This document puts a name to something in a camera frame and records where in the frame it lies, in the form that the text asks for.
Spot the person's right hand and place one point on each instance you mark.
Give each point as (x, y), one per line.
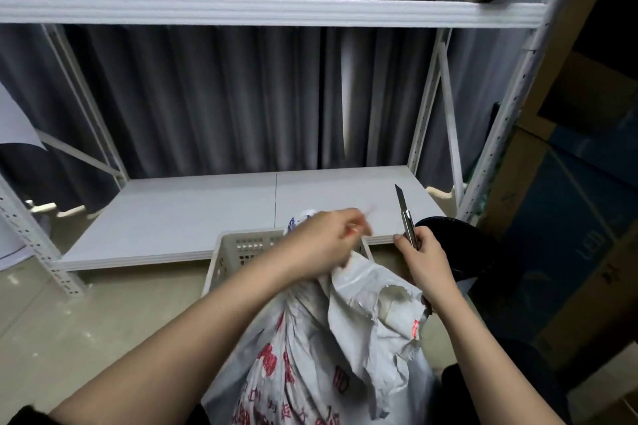
(426, 265)

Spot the person's left hand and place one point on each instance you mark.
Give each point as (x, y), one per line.
(319, 243)

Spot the person's right thumb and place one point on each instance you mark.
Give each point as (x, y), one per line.
(401, 244)

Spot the person's left fingers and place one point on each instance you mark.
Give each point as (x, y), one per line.
(356, 228)

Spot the silver utility knife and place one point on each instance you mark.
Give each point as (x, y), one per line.
(406, 217)

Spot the white woven sack red print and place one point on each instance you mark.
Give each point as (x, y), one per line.
(339, 345)

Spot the person's right forearm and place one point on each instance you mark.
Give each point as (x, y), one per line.
(486, 360)

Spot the person's left forearm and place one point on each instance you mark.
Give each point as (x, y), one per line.
(164, 345)

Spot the black round stool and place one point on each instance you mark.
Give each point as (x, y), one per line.
(466, 250)

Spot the white plastic basket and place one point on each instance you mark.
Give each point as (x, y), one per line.
(239, 252)

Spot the white metal shelf rack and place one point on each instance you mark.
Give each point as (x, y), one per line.
(279, 90)

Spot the large cardboard box blue print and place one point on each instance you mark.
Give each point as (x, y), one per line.
(568, 220)

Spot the person's dark trousers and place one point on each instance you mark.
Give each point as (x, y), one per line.
(503, 380)

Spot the grey curtain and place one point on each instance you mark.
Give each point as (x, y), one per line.
(224, 100)

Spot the white paper sheet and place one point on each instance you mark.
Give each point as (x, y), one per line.
(15, 118)

